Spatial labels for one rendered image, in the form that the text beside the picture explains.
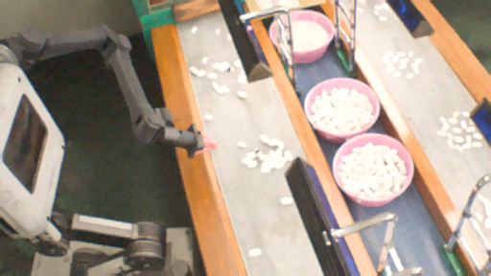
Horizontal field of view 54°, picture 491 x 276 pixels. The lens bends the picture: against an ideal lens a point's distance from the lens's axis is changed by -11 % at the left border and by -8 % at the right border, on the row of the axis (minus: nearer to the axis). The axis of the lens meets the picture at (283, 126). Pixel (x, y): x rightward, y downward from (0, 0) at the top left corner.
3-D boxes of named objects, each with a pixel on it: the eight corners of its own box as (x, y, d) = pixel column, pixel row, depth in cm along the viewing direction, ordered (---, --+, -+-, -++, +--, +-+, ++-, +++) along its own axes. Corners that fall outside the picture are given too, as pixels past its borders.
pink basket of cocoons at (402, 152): (349, 226, 165) (350, 212, 157) (321, 163, 181) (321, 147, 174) (422, 199, 168) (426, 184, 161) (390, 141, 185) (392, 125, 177)
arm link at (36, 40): (95, 40, 177) (108, 19, 173) (118, 65, 176) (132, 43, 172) (0, 53, 136) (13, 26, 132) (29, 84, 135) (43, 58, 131)
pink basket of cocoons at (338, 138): (339, 164, 180) (339, 148, 173) (291, 120, 194) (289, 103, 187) (391, 124, 190) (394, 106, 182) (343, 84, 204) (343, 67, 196)
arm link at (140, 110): (101, 56, 172) (115, 33, 168) (113, 59, 177) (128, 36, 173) (134, 146, 150) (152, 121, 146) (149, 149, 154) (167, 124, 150)
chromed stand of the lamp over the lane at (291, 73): (252, 112, 198) (236, 22, 163) (240, 77, 210) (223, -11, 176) (300, 98, 201) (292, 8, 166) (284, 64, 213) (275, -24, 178)
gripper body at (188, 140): (197, 123, 164) (176, 118, 159) (202, 148, 157) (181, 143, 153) (188, 136, 167) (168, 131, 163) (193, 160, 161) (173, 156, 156)
